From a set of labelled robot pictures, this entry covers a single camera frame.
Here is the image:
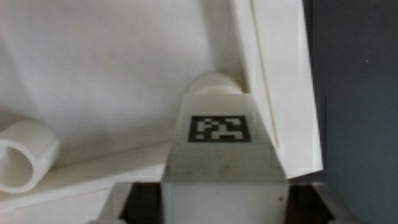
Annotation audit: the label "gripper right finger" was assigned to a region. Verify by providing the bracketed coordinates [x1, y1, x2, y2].
[286, 183, 354, 224]

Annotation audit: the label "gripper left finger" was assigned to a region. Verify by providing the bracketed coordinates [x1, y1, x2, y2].
[87, 182, 164, 224]

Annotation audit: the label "white table leg with tag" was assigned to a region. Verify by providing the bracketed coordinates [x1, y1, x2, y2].
[162, 73, 288, 224]

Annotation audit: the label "white square tabletop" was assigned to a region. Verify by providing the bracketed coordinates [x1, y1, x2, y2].
[0, 0, 251, 224]

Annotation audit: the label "white U-shaped obstacle fence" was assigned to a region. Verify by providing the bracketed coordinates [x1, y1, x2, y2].
[247, 0, 327, 180]

